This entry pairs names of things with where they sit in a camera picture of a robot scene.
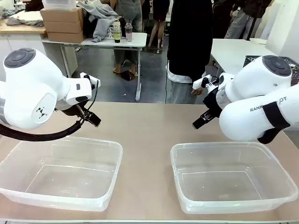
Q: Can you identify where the flat cardboard box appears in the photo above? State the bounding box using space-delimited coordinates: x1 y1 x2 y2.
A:
46 31 86 44
43 21 84 33

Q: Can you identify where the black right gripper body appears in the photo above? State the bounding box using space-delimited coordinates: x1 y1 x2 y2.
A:
202 87 221 118

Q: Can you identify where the white plastic storage container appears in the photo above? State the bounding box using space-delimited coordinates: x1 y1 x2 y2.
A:
42 0 77 11

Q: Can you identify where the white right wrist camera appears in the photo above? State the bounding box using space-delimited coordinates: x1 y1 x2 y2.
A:
192 74 220 89

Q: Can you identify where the person in black top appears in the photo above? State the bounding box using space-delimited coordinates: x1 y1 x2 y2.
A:
166 0 214 105

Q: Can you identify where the large cardboard box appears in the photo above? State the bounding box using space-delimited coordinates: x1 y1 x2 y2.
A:
40 7 84 23

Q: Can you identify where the wooden top counter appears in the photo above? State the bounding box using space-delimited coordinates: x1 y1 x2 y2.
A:
0 10 47 35

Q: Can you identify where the white plastic laundry basket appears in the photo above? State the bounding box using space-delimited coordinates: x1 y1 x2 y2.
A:
102 25 117 39

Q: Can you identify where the black left arm cable sleeve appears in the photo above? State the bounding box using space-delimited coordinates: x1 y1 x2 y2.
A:
0 119 85 143

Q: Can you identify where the clear plastic bin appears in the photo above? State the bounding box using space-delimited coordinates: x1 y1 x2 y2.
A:
0 136 124 212
170 141 299 214

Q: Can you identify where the bystander in light grey trousers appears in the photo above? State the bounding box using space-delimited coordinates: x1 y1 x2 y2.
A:
224 0 274 40

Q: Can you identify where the black right arm cable sleeve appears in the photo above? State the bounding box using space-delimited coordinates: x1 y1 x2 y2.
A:
257 127 283 145

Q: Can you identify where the black bag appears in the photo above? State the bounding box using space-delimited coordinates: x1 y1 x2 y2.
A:
83 10 101 39

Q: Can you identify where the grey cloth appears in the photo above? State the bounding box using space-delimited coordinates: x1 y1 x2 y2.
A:
6 16 45 28

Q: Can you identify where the white folding table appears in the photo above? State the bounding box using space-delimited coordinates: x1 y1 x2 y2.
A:
42 32 148 101

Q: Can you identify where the black arm cable sleeve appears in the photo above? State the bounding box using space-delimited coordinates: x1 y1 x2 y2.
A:
257 127 283 145
0 119 85 143

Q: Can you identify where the bottle with dark green drink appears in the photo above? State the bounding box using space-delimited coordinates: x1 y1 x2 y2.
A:
113 22 122 44

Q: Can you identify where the grey hoodie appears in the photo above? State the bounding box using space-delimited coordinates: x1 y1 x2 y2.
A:
77 0 120 43

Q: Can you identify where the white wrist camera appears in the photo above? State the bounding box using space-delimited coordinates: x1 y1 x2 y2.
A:
192 74 220 89
79 72 101 91

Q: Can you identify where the bottle with pink drink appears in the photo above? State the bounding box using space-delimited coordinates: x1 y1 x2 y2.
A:
124 22 134 42

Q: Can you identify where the white side table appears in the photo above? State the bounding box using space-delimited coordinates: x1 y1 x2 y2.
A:
209 38 281 77

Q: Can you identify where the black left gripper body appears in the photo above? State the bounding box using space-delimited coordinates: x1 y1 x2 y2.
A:
62 101 91 119

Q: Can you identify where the thin left wrist camera cable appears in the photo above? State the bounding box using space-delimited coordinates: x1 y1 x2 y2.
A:
78 79 100 123

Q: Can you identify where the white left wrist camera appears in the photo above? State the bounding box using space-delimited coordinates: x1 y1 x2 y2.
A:
79 72 101 91

